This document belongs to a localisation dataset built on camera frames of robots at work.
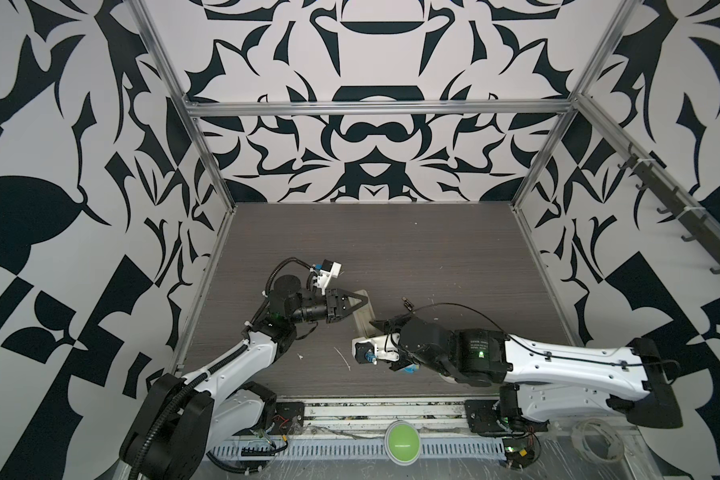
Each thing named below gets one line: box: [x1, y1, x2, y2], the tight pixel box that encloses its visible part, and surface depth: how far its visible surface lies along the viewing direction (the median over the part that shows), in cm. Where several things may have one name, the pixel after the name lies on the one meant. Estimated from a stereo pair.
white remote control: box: [348, 289, 377, 338], surface depth 72 cm
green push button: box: [384, 419, 421, 466], surface depth 70 cm
